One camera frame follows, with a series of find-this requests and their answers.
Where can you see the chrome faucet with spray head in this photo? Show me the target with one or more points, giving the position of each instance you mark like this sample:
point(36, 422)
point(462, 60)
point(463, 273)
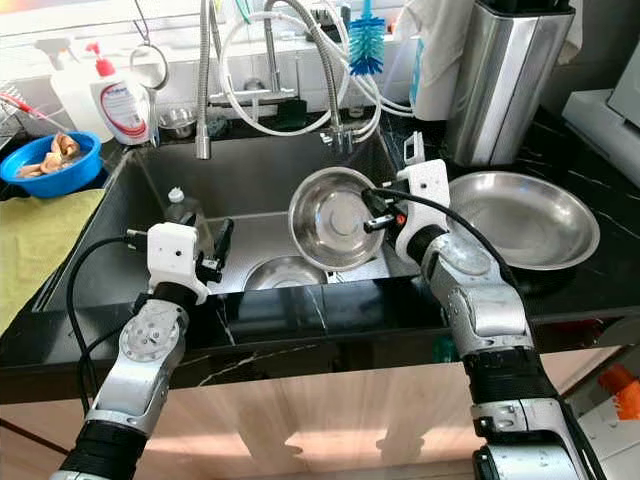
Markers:
point(206, 85)

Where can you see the stainless steel kitchen sink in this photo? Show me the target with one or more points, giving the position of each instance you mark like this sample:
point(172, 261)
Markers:
point(250, 190)

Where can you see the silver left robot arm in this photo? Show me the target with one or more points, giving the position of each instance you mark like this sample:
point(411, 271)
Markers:
point(145, 370)

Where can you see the stainless steel knife block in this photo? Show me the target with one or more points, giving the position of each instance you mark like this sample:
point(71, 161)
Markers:
point(505, 85)

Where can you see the round metal hanging strainer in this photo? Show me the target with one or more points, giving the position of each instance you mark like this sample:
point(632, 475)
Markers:
point(148, 66)

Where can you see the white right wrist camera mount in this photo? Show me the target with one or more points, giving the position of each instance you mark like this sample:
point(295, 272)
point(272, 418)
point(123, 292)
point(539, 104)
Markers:
point(428, 200)

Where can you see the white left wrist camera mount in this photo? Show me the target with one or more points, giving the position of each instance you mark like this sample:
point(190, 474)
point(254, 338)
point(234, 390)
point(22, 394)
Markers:
point(175, 258)

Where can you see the clear plastic bottle white cap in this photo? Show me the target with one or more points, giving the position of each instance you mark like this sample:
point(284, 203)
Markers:
point(185, 212)

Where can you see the medium stainless steel bowl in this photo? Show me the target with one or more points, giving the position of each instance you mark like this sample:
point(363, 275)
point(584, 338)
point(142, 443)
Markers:
point(330, 222)

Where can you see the large shallow steel basin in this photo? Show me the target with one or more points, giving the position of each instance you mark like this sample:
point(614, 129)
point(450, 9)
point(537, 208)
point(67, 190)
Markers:
point(525, 220)

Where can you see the white spray bottle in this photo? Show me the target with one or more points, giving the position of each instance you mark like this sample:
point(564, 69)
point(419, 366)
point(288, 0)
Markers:
point(68, 95)

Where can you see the blue plastic bowl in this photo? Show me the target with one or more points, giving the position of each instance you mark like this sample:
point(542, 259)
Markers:
point(60, 182)

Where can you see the white soap bottle red pump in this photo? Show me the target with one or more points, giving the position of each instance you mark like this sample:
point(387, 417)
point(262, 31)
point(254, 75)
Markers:
point(122, 108)

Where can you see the blue bottle brush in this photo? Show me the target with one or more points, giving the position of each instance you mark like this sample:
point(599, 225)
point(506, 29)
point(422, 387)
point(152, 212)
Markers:
point(367, 46)

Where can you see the green object under counter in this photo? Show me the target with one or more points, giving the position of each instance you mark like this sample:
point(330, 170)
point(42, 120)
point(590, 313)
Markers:
point(444, 350)

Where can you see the yellow dish cloth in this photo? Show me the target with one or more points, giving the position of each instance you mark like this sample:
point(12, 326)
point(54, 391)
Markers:
point(40, 250)

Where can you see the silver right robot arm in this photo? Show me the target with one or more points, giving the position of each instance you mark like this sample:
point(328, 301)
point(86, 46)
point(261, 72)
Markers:
point(490, 310)

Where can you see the orange object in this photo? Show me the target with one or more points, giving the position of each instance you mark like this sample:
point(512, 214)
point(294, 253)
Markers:
point(622, 392)

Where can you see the white bottle with blue label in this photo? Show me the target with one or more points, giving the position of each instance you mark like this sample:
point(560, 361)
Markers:
point(417, 70)

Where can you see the white plastic clip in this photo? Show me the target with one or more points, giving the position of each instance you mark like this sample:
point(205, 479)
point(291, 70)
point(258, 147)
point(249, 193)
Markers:
point(414, 148)

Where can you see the white countertop appliance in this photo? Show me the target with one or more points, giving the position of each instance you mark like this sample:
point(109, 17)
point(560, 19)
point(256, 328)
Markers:
point(610, 110)

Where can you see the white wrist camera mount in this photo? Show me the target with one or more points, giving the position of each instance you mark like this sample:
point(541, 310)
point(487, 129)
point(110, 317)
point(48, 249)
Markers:
point(428, 200)
point(175, 258)

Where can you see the white hanging cloth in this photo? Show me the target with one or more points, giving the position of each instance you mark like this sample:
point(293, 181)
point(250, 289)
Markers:
point(445, 50)

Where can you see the wooden base cabinet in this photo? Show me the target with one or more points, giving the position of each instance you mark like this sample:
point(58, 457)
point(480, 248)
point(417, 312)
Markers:
point(340, 420)

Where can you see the brown food scraps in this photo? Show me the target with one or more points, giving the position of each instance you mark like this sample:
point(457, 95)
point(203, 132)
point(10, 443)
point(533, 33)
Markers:
point(52, 155)

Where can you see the small steel cup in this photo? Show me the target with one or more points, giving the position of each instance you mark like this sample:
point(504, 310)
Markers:
point(178, 122)

